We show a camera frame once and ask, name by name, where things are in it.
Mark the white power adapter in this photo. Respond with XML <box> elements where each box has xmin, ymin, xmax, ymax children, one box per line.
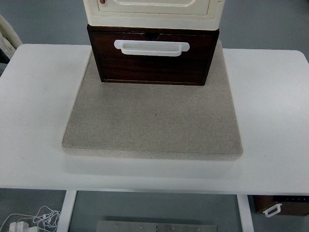
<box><xmin>9</xmin><ymin>221</ymin><xmax>31</xmax><ymax>232</ymax></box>

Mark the white box handle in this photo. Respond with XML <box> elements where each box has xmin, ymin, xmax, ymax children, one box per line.
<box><xmin>262</xmin><ymin>203</ymin><xmax>283</xmax><ymax>218</ymax></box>

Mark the dark brown drawer housing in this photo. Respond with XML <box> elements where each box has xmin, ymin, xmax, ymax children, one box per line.
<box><xmin>86</xmin><ymin>23</ymin><xmax>220</xmax><ymax>87</ymax></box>

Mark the white table leg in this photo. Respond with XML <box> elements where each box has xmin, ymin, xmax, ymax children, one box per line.
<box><xmin>236</xmin><ymin>194</ymin><xmax>254</xmax><ymax>232</ymax></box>
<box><xmin>57</xmin><ymin>190</ymin><xmax>78</xmax><ymax>232</ymax></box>

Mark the brown wooden box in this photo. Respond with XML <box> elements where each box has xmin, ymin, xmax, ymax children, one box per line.
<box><xmin>252</xmin><ymin>195</ymin><xmax>309</xmax><ymax>217</ymax></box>

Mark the white drawer handle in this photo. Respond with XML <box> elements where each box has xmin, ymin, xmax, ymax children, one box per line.
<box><xmin>113</xmin><ymin>39</ymin><xmax>191</xmax><ymax>58</ymax></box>

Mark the cream padded hose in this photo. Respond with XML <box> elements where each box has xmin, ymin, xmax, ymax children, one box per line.
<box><xmin>0</xmin><ymin>14</ymin><xmax>24</xmax><ymax>65</ymax></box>

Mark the beige fabric mat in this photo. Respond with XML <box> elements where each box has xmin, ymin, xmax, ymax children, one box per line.
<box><xmin>62</xmin><ymin>40</ymin><xmax>244</xmax><ymax>161</ymax></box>

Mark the white cable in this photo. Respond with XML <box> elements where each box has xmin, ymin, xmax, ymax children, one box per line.
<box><xmin>0</xmin><ymin>205</ymin><xmax>61</xmax><ymax>232</ymax></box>

